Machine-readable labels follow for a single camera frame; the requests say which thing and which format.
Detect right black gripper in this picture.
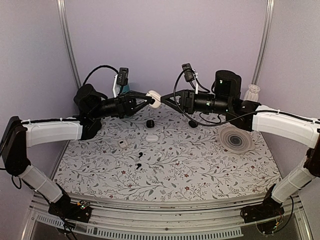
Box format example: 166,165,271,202
161,88,231,115

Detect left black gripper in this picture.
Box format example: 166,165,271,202
90,90,154,120

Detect beige earbud charging case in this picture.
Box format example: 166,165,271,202
146,90,161,109

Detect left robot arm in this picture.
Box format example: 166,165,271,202
0,84,160,217

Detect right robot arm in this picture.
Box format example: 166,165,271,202
160,70,320,218

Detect black round earbud case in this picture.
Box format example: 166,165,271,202
146,119,155,128

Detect black earbud case right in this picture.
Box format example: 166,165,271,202
188,120,198,128

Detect white oval earbud case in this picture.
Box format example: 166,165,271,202
145,135,159,142

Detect small white earbud case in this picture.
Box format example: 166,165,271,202
118,140,128,148

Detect teal cylindrical cup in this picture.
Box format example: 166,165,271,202
121,84,130,94

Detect floral patterned table mat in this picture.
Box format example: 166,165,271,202
53,105,281,202

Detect grey spiral ceramic plate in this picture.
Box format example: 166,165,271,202
218,126,255,154

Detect white pleated vase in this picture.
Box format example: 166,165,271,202
243,84,261,102

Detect right black cable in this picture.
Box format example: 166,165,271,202
173,71,276,127

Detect black cable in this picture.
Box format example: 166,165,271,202
173,71,276,127
82,65,120,87

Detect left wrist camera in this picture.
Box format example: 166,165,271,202
112,67,129,97

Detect left black cable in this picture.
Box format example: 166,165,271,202
82,65,120,87

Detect right aluminium frame post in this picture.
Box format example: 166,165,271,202
251,0,275,85

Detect aluminium frame post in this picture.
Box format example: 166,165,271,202
251,0,275,85
56,0,82,89

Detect left aluminium frame post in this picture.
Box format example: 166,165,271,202
56,0,82,89

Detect front aluminium rail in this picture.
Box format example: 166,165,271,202
21,194,313,240

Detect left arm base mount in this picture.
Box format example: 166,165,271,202
48,201,93,223

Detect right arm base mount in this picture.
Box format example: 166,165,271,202
240,203,285,223

